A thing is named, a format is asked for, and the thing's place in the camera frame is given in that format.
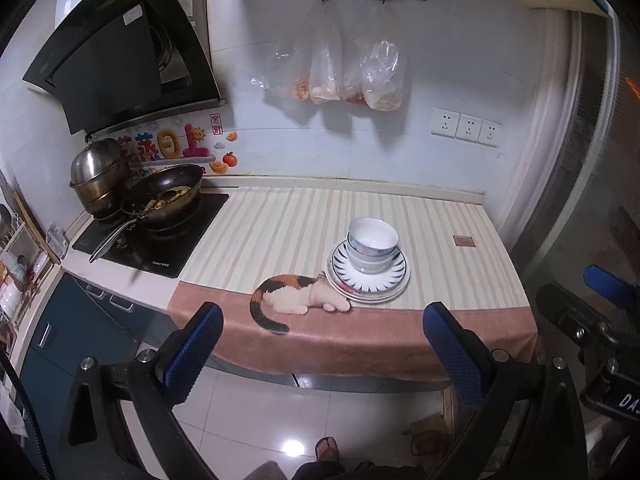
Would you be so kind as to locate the black frying pan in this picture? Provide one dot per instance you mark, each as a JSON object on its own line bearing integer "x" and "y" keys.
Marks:
{"x": 157, "y": 198}

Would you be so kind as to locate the blue rimmed white bowl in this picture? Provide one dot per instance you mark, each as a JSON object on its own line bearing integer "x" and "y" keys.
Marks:
{"x": 372, "y": 236}

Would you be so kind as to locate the black induction cooktop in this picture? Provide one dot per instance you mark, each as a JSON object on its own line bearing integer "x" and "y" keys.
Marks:
{"x": 162, "y": 250}

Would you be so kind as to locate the white floral plate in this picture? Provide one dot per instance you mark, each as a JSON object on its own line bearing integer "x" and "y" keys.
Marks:
{"x": 366, "y": 288}

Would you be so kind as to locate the striped table mat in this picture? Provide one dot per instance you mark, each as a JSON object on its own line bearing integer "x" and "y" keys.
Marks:
{"x": 263, "y": 257}

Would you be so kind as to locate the black range hood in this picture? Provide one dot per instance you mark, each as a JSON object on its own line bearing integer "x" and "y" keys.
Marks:
{"x": 111, "y": 63}

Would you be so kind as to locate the red sandal foot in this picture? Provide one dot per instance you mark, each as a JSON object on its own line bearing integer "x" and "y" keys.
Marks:
{"x": 326, "y": 450}

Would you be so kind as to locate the brown leather mat label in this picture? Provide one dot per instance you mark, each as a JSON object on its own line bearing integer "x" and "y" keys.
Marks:
{"x": 463, "y": 241}

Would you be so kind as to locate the plastic bag with food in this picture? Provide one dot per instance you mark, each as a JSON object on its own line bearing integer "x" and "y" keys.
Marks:
{"x": 286, "y": 71}

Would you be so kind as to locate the colourful wall sticker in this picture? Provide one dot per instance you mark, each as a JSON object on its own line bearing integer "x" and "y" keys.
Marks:
{"x": 198, "y": 138}

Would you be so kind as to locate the stainless steel pot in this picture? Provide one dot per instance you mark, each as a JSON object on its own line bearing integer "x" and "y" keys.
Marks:
{"x": 100, "y": 176}

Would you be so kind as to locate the white wall socket panel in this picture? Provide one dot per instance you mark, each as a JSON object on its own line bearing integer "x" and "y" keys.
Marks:
{"x": 466, "y": 128}

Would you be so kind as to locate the blue kitchen cabinet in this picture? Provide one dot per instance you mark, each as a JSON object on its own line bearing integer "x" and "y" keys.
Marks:
{"x": 81, "y": 320}

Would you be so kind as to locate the blue leaf pattern plate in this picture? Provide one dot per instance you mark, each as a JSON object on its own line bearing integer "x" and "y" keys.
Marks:
{"x": 367, "y": 276}

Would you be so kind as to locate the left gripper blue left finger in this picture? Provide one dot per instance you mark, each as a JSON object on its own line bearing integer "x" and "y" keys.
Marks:
{"x": 186, "y": 351}

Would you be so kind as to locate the side storage rack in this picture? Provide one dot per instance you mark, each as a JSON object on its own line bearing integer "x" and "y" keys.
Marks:
{"x": 25, "y": 261}

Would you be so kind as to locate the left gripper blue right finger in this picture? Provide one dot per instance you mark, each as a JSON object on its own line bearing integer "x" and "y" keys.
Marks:
{"x": 464, "y": 357}

